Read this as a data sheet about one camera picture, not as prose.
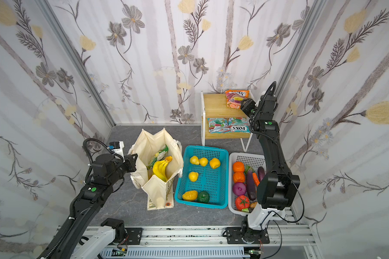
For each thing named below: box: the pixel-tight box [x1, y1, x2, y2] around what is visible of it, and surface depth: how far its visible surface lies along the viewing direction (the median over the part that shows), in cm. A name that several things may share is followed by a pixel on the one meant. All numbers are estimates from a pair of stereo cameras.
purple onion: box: [232, 182, 247, 196], surface depth 86 cm
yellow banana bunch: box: [152, 155, 173, 182], surface depth 90 cm
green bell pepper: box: [197, 191, 210, 204], surface depth 83 cm
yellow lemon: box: [188, 171, 199, 182], surface depth 92 cm
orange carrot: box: [252, 172, 260, 187], surface depth 92 cm
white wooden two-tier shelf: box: [200, 90, 254, 153], surface depth 88 cm
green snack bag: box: [146, 144, 169, 170], surface depth 90 cm
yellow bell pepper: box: [209, 157, 221, 169], surface depth 97 cm
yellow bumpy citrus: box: [182, 190, 199, 202], surface depth 84 cm
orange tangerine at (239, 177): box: [232, 171, 246, 183], surface depth 90 cm
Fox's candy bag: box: [227, 117, 251, 134], surface depth 97 cm
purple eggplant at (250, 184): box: [246, 166, 257, 201], surface depth 86 cm
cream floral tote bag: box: [127, 127, 184, 211], surface depth 80 cm
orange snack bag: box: [225, 90, 250, 109], surface depth 86 cm
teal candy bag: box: [207, 117, 232, 134], surface depth 97 cm
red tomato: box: [235, 194, 251, 211], surface depth 80 cm
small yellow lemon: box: [199, 157, 209, 167], surface depth 98 cm
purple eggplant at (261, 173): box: [257, 166, 266, 182], surface depth 94 cm
